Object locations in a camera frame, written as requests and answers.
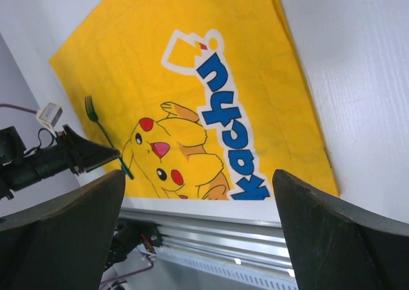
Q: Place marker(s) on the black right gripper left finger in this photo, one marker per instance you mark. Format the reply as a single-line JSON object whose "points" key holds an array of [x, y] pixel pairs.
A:
{"points": [[62, 243]]}

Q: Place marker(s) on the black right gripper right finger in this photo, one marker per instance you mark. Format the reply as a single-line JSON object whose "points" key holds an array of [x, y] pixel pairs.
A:
{"points": [[334, 244]]}

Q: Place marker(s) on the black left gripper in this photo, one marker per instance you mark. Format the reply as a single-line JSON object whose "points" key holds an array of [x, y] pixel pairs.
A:
{"points": [[21, 168]]}

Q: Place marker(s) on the blue metal fork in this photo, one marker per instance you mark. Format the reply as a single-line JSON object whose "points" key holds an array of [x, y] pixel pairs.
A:
{"points": [[93, 116]]}

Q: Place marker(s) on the yellow Pikachu placemat cloth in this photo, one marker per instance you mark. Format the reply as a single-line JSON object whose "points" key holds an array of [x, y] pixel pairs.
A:
{"points": [[205, 99]]}

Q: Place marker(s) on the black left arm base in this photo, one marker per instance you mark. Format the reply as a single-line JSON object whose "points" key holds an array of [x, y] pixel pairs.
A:
{"points": [[129, 234]]}

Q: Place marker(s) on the perforated cable duct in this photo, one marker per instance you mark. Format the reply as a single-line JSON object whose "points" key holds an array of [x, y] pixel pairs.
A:
{"points": [[239, 273]]}

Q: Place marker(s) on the aluminium mounting rail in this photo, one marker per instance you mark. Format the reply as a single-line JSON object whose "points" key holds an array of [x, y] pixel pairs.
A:
{"points": [[258, 243]]}

